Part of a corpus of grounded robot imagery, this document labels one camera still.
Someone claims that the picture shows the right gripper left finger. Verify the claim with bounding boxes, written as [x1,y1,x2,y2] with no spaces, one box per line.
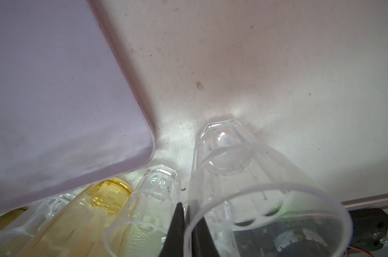
[159,202,185,257]

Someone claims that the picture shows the aluminium front rail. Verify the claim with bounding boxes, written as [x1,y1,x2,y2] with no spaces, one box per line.
[339,192,388,257]

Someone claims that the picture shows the small clear glass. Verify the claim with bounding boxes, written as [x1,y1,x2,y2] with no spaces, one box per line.
[104,164,181,257]

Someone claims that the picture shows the dark olive glass back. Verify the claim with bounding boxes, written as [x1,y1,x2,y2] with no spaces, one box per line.
[0,207,27,231]

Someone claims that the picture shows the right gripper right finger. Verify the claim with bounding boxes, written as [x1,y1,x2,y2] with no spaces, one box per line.
[187,200,220,257]

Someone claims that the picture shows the yellow glass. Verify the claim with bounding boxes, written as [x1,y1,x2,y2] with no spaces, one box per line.
[18,178,133,257]

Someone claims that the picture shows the lavender plastic tray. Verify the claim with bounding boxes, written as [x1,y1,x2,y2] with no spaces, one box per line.
[0,1,155,213]

